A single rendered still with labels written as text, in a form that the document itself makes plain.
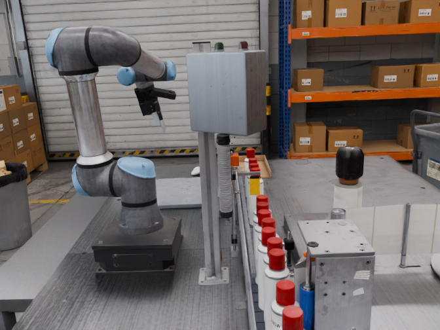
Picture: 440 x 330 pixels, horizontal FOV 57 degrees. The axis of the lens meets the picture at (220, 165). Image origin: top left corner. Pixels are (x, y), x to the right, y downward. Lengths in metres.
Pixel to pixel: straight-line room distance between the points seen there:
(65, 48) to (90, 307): 0.72
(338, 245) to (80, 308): 0.73
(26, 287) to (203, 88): 0.79
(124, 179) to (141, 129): 4.36
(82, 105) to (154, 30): 4.24
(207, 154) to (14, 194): 2.58
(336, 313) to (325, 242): 0.13
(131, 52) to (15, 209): 2.48
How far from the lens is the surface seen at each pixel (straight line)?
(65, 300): 1.26
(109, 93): 5.68
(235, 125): 0.95
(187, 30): 5.44
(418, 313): 1.10
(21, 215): 3.62
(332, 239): 0.78
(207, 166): 1.11
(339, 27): 4.85
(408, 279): 1.22
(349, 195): 1.29
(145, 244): 1.26
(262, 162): 2.34
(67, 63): 1.28
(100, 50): 1.23
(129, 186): 1.31
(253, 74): 0.95
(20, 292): 1.36
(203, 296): 1.18
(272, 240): 0.90
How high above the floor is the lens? 1.49
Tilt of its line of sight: 17 degrees down
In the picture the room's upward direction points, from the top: 3 degrees counter-clockwise
